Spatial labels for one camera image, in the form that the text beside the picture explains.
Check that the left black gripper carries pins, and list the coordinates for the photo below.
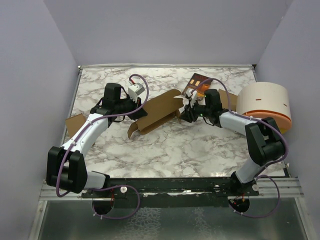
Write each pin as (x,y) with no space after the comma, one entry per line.
(138,114)

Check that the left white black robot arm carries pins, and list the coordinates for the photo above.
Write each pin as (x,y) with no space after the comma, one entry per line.
(66,167)

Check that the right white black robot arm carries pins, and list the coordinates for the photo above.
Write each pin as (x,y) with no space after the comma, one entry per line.
(265,143)

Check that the small cardboard piece left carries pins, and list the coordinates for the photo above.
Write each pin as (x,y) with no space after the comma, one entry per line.
(74,123)

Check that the black mounting rail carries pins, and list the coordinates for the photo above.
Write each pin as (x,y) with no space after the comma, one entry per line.
(173,192)

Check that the dark orange paperback book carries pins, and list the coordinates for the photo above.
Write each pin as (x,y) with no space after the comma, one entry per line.
(196,82)

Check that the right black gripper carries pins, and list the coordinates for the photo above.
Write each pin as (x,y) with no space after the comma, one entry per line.
(187,116)

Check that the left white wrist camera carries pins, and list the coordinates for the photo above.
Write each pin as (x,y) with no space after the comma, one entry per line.
(135,90)

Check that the folded brown cardboard box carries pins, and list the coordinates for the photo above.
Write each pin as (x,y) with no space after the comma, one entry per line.
(228,100)

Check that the white orange tape dispenser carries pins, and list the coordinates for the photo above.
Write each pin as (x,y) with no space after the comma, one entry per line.
(266,99)

